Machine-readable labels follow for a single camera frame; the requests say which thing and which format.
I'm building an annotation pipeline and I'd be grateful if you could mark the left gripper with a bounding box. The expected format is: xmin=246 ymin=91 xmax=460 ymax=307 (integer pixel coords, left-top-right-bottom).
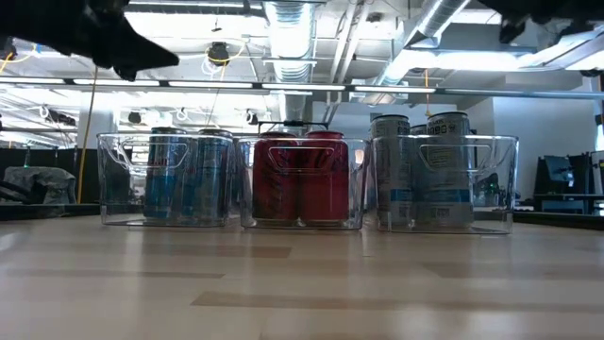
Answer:
xmin=0 ymin=0 xmax=181 ymax=82

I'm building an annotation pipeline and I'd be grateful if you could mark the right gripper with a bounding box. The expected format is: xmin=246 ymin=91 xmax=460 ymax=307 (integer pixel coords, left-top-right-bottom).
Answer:
xmin=476 ymin=0 xmax=604 ymax=45

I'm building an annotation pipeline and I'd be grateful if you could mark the clear plastic bin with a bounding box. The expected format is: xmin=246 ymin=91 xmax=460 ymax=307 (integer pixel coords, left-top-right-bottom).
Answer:
xmin=371 ymin=133 xmax=520 ymax=236
xmin=95 ymin=130 xmax=240 ymax=229
xmin=237 ymin=135 xmax=370 ymax=231

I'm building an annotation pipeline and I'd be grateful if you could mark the red cola can black script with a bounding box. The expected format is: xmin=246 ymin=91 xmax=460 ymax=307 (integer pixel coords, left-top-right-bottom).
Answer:
xmin=251 ymin=131 xmax=302 ymax=227

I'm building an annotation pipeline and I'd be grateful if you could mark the red cola can white script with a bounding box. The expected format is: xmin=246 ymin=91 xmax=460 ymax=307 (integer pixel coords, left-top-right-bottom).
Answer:
xmin=299 ymin=129 xmax=351 ymax=227

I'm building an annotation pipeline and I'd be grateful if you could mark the long ceiling strip light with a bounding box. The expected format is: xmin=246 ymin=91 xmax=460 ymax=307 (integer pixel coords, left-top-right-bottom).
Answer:
xmin=261 ymin=82 xmax=347 ymax=92
xmin=353 ymin=84 xmax=438 ymax=94
xmin=168 ymin=79 xmax=255 ymax=90

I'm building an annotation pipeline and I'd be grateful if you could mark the grey covered machine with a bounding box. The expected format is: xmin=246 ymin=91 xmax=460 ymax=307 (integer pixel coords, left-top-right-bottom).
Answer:
xmin=0 ymin=164 xmax=77 ymax=207

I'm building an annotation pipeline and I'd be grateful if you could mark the black background workstation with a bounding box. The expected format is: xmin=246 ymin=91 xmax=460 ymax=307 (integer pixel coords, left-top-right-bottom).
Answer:
xmin=532 ymin=150 xmax=604 ymax=216

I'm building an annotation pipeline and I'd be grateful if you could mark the silver ventilation duct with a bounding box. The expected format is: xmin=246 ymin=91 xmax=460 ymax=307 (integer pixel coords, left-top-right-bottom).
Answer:
xmin=262 ymin=0 xmax=327 ymax=125
xmin=375 ymin=0 xmax=473 ymax=89

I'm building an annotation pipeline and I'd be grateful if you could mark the black ceiling camera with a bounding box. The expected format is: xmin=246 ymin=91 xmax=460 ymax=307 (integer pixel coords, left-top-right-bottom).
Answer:
xmin=206 ymin=41 xmax=231 ymax=67

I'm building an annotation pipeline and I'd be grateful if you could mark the yellow hanging cable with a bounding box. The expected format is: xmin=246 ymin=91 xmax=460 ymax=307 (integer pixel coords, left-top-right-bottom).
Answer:
xmin=76 ymin=64 xmax=99 ymax=205
xmin=210 ymin=40 xmax=249 ymax=79

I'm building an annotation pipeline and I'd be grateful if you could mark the black background rack frame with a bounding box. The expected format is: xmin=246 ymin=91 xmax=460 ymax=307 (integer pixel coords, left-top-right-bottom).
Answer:
xmin=257 ymin=119 xmax=330 ymax=137

